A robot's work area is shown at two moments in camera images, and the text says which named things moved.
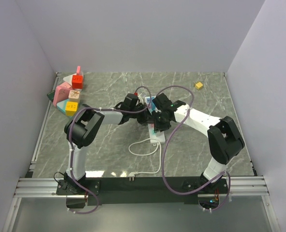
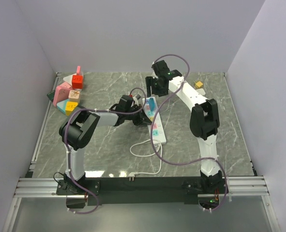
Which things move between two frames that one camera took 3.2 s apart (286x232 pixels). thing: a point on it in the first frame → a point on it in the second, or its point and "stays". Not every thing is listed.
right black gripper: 158,126 → 150,81
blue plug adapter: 153,107 stays
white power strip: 155,137 stays
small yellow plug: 199,85 stays
